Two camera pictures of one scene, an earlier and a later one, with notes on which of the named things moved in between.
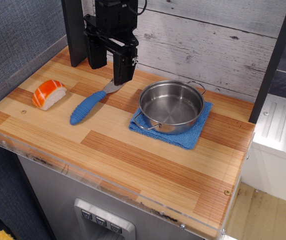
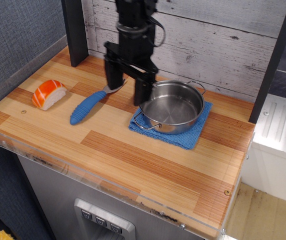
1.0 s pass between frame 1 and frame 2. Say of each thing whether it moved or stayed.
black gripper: moved
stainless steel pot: stayed
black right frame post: stayed
